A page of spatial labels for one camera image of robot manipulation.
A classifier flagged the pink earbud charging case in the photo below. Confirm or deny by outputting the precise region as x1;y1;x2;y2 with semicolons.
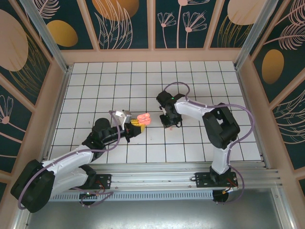
137;113;153;126

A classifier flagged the grey metal sheet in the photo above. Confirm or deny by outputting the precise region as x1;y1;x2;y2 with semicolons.
23;188;291;229

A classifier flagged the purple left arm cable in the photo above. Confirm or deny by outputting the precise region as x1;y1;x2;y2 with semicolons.
18;110;121;210

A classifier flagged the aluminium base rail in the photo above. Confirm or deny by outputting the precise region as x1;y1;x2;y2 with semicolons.
56;163;284;192

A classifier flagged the aluminium side rail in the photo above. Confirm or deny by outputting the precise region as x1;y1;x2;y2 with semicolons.
234;66;272;169
22;68;72;167

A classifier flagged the grey slotted cable duct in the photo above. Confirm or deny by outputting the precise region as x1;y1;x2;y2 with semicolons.
49;190;214;202

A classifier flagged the aluminium frame post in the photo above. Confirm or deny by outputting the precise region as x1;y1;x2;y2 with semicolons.
19;0;72;73
234;0;285;70

